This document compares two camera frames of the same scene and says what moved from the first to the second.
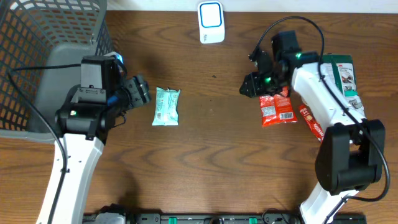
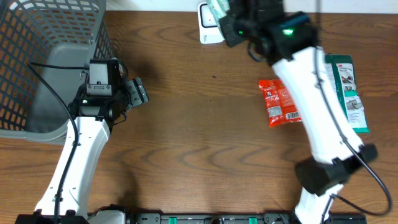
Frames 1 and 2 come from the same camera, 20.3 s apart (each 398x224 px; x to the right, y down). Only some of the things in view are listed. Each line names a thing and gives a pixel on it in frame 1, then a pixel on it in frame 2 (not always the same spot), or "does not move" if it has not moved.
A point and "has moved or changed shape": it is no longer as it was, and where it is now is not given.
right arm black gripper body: x=267 y=83 to x=241 y=28
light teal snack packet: x=166 y=110 to x=219 y=9
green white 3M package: x=341 y=66 does not move
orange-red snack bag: x=277 y=109 has moved or changed shape
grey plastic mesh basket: x=42 y=43 does not move
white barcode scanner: x=211 y=22 does not move
